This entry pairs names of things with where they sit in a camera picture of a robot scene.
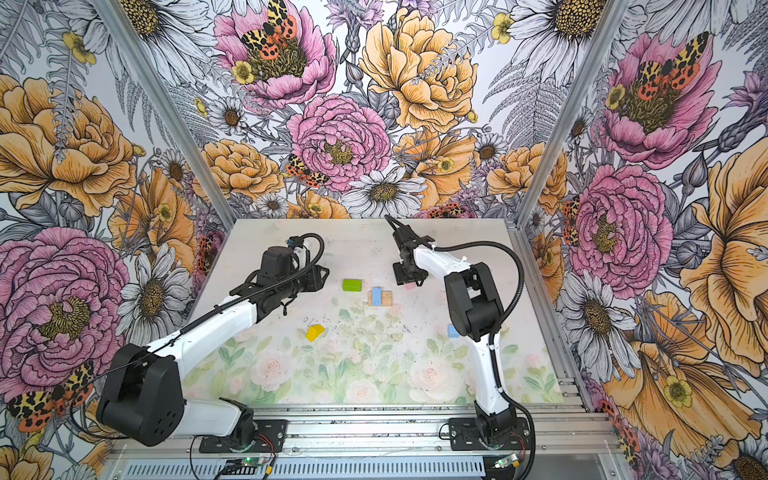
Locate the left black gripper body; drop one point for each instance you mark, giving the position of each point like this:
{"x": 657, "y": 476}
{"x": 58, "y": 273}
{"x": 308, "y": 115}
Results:
{"x": 309, "y": 281}

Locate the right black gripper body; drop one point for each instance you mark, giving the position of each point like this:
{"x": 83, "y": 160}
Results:
{"x": 408, "y": 272}

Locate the green wood block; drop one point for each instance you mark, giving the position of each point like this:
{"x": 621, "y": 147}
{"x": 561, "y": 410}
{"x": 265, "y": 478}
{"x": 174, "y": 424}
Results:
{"x": 352, "y": 285}

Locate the blue long wood block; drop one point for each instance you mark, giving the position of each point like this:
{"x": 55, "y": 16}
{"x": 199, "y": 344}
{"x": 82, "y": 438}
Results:
{"x": 376, "y": 296}

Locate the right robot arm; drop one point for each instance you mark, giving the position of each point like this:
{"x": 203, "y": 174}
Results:
{"x": 476, "y": 312}

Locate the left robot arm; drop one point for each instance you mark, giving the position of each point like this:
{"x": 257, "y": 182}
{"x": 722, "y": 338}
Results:
{"x": 143, "y": 399}

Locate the yellow wood block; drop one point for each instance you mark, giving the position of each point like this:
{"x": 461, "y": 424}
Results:
{"x": 314, "y": 332}

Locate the vented metal grille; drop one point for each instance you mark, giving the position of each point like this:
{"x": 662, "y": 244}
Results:
{"x": 460, "y": 467}

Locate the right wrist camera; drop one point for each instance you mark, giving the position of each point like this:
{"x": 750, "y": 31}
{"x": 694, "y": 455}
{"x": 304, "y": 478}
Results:
{"x": 401, "y": 232}

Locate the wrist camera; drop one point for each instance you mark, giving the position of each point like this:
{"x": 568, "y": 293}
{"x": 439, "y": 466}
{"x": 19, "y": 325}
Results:
{"x": 401, "y": 232}
{"x": 296, "y": 243}

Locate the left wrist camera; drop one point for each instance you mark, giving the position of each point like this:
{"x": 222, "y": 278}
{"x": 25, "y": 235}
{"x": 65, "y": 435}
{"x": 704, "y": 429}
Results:
{"x": 296, "y": 243}

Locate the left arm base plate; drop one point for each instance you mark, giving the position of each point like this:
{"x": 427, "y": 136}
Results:
{"x": 268, "y": 436}

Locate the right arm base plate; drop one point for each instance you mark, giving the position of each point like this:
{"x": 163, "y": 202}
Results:
{"x": 463, "y": 435}

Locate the aluminium rail frame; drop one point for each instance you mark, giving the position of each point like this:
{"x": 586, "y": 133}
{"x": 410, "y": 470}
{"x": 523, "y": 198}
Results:
{"x": 370, "y": 430}

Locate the left corner aluminium post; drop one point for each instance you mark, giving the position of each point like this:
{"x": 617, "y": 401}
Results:
{"x": 119, "y": 26}

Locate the corner aluminium post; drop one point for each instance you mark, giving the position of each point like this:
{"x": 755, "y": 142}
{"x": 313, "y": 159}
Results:
{"x": 599, "y": 48}
{"x": 119, "y": 26}

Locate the right corner aluminium post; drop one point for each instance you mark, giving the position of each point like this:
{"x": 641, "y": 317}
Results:
{"x": 599, "y": 48}

